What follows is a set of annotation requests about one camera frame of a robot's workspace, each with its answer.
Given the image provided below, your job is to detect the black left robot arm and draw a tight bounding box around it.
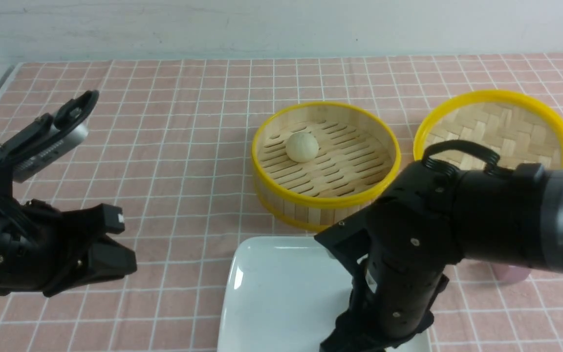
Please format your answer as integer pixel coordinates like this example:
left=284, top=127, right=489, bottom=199
left=0, top=200, right=138, bottom=298

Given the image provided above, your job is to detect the cream steamed bun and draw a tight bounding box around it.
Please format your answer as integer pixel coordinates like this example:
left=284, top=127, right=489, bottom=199
left=285, top=132, right=319, bottom=163

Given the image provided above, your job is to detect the pink cube block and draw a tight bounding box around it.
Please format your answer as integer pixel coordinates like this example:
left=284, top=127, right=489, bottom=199
left=491, top=264, right=532, bottom=285

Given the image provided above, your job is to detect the pink checkered tablecloth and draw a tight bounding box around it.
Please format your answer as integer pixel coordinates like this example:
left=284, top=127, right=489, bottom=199
left=0, top=53, right=563, bottom=352

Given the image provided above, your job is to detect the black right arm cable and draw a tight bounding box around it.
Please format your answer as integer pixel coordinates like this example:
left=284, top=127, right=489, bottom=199
left=421, top=139, right=502, bottom=177

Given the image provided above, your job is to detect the white square plate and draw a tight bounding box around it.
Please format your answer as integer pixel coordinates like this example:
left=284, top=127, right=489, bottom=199
left=217, top=237, right=431, bottom=352

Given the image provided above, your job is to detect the yellow-rimmed bamboo steamer basket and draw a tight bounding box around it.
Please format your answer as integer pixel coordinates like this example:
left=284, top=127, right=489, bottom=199
left=250, top=102, right=402, bottom=232

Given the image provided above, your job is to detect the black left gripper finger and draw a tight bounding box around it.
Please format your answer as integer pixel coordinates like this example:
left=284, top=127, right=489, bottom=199
left=66, top=235, right=138, bottom=290
left=86, top=203, right=125, bottom=240

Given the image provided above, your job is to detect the yellow-rimmed woven steamer lid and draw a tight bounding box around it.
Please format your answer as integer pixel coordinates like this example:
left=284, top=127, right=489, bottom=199
left=413, top=89, right=563, bottom=169

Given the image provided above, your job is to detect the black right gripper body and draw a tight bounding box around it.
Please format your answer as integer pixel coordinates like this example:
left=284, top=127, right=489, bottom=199
left=315, top=196, right=448, bottom=352

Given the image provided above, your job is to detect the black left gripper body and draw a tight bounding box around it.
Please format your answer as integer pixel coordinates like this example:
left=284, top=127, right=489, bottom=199
left=0, top=199, right=97, bottom=297

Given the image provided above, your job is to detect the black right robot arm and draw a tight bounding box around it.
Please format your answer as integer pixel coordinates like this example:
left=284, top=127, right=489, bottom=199
left=315, top=161, right=563, bottom=352

